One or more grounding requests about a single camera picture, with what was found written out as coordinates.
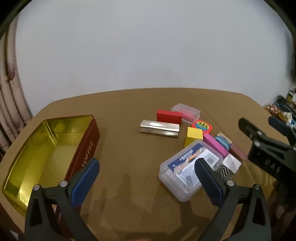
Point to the red rectangular block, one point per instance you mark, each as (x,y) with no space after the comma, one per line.
(168,117)

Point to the mauve rectangular block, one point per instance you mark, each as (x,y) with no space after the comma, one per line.
(238,151)

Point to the white paper cup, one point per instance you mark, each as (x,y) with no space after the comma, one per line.
(288,115)

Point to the pink floral curtain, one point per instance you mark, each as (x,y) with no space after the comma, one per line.
(9,104)

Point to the large clear case blue card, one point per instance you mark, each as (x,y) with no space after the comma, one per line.
(180,171)

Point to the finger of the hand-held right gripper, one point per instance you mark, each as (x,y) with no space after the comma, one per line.
(279,125)
(248,128)

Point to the pink rectangular block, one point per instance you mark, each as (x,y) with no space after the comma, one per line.
(215,144)

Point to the blue patterned tape roll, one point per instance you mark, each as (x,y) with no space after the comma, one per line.
(223,141)

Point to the patterned gift box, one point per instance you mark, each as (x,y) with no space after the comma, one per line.
(272,110)

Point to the red square tape measure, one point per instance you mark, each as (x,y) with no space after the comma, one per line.
(202,125)

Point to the red and gold tin box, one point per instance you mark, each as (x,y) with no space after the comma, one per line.
(46,150)

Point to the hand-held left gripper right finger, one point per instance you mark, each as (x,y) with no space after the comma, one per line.
(211,183)

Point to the small clear case pink insert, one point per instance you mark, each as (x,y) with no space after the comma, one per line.
(188,112)

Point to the small white box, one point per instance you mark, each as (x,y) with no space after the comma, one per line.
(231,163)

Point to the yellow cube block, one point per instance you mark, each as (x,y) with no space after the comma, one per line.
(193,136)

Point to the pile of household clutter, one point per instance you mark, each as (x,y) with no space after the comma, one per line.
(289,102)

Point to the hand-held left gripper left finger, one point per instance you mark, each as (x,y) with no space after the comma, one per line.
(84,183)

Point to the silver rectangular metal box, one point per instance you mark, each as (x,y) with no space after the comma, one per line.
(159,128)

